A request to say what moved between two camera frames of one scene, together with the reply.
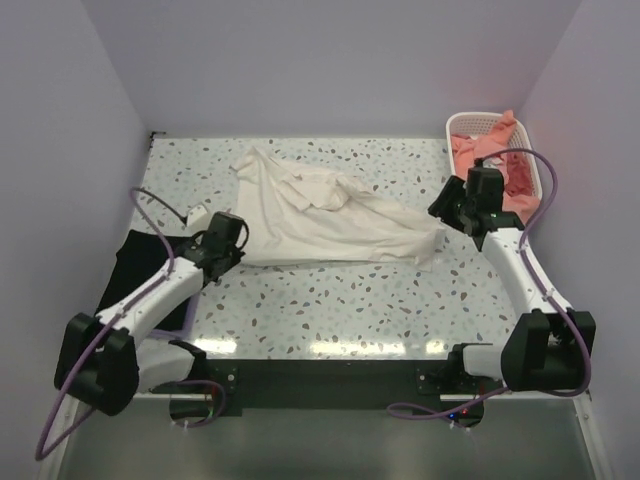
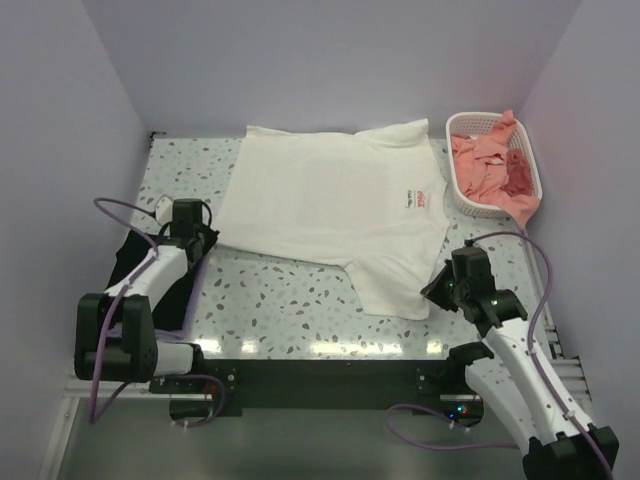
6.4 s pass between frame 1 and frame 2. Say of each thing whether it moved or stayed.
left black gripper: moved
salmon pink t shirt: stayed
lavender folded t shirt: stayed
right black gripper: moved
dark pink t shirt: stayed
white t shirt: moved
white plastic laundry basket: stayed
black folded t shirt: stayed
